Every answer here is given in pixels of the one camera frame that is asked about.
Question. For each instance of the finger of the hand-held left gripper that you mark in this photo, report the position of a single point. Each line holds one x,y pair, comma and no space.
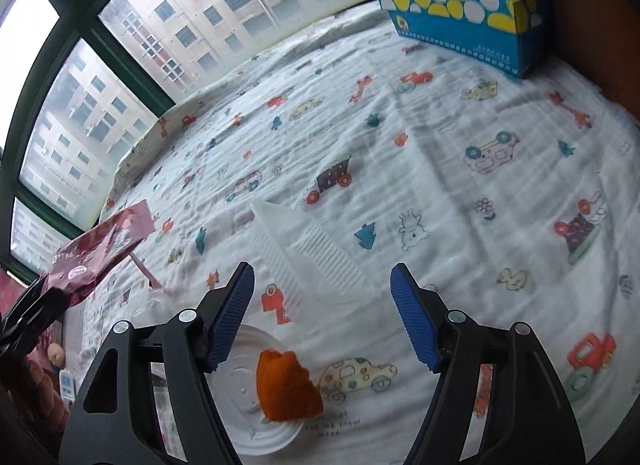
27,297
42,317

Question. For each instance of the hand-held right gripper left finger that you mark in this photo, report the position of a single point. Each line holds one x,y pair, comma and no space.
230,317

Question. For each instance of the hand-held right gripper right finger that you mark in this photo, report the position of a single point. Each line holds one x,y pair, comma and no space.
415,317

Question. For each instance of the white round lid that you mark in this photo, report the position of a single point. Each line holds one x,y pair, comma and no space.
237,397

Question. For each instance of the orange peel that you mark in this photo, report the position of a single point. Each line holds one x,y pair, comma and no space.
287,385

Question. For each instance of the pink wrapper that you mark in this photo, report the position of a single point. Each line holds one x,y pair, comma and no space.
100,245

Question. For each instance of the white ribbed plastic tray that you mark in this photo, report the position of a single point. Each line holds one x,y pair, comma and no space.
310,255

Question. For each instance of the person's left hand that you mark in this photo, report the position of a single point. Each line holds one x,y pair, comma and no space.
47,385

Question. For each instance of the small white device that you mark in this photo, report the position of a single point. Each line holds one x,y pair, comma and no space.
66,385

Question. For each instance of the printed blanket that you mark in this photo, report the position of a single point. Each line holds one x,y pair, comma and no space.
450,170

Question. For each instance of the blue spotted tissue box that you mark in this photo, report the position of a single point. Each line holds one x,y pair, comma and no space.
450,20

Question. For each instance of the brown wooden cabinet panel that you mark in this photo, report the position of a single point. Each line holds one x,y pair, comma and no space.
600,20

